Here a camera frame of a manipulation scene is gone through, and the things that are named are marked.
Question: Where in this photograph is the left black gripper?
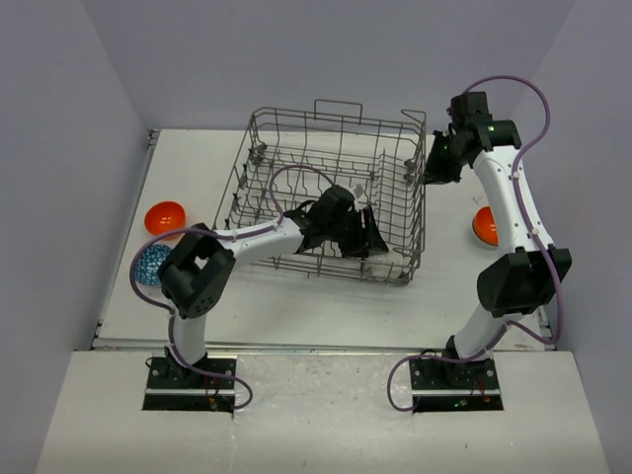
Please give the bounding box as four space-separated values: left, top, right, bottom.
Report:
325 207 387 259

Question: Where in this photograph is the small orange bowl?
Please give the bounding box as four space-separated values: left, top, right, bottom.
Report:
472 206 499 247

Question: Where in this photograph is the grey wire dish rack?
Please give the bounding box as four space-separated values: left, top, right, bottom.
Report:
212 99 427 285

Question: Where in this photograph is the large orange bowl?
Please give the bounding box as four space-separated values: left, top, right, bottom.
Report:
143 200 187 236

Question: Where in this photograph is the red patterned white bowl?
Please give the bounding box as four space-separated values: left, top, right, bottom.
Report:
133 244 172 286

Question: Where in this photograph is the small white bowl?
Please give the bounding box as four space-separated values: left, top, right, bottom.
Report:
367 252 405 280

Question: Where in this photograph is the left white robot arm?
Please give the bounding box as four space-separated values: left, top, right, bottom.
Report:
158 206 389 388

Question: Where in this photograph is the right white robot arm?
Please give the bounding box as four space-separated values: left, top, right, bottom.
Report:
423 121 572 388

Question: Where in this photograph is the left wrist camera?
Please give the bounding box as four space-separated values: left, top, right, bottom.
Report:
310 185 356 225

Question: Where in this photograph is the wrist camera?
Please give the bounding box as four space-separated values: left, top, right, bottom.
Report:
447 91 493 131
310 185 356 225

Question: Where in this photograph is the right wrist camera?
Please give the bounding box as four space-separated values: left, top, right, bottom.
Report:
447 91 493 131

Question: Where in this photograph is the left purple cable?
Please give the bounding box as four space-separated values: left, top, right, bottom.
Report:
129 164 342 407

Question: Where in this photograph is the purple cable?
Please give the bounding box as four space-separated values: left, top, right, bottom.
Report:
386 74 567 412
129 164 342 407

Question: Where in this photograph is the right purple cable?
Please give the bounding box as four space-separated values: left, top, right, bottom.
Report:
386 74 567 412

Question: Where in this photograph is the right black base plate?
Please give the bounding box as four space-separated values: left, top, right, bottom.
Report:
408 353 500 395

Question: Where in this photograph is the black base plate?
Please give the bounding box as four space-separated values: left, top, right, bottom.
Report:
408 353 500 395
145 356 236 393

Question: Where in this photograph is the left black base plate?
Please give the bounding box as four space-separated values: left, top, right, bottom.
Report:
145 356 236 393

